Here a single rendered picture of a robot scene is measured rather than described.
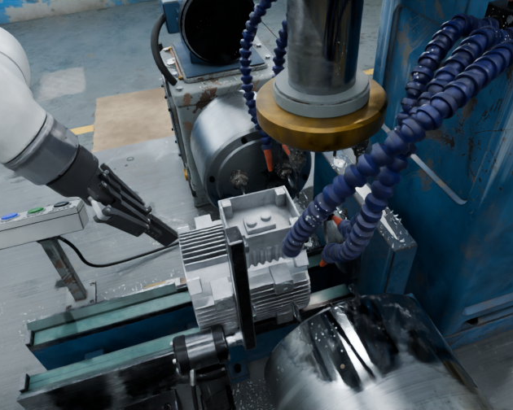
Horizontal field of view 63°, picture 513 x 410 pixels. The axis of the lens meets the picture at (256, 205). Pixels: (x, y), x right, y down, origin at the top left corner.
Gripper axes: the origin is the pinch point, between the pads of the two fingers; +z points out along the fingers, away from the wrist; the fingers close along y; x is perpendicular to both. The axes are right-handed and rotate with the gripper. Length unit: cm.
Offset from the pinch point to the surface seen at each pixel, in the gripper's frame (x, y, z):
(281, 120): -28.6, -10.4, -10.5
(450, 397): -26.3, -41.5, 8.8
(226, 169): -12.8, 14.7, 9.3
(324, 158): -30.5, 4.1, 13.0
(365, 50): -120, 284, 195
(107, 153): 28, 76, 18
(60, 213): 17.0, 14.3, -6.7
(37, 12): 144, 537, 36
